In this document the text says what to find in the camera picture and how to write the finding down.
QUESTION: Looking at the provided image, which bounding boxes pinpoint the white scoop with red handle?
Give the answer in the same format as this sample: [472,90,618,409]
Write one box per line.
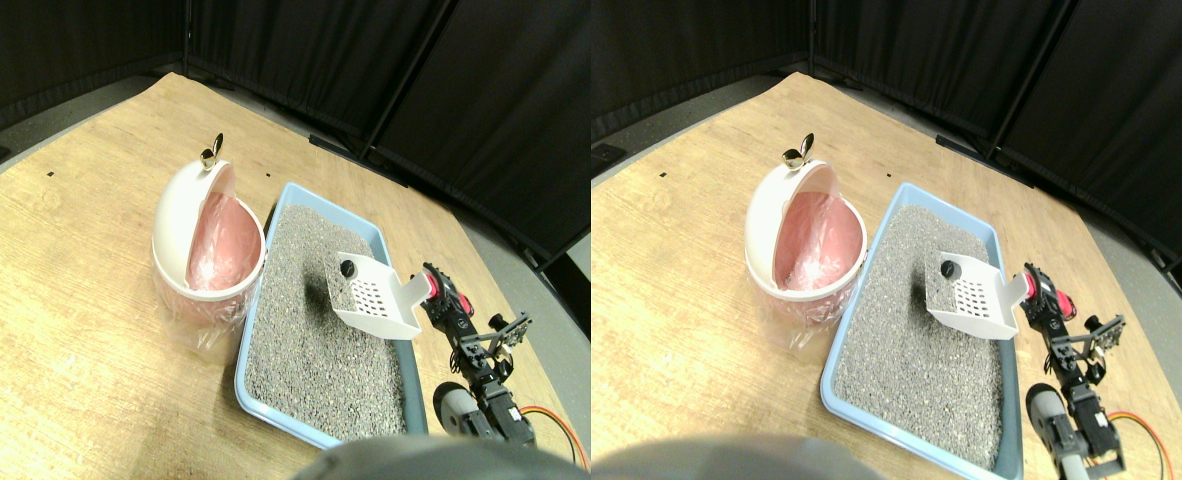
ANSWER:
[326,252,475,342]
[926,252,1078,342]

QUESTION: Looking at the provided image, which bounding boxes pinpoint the blue litter tray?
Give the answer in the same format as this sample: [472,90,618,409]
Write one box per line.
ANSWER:
[234,182,430,450]
[819,182,1028,480]

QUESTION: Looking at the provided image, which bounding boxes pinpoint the white bin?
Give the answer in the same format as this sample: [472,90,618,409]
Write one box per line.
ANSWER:
[744,133,868,353]
[151,133,268,353]

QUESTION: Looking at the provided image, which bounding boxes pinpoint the orange wire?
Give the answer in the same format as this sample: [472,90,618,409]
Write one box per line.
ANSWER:
[519,403,590,470]
[1109,410,1178,480]

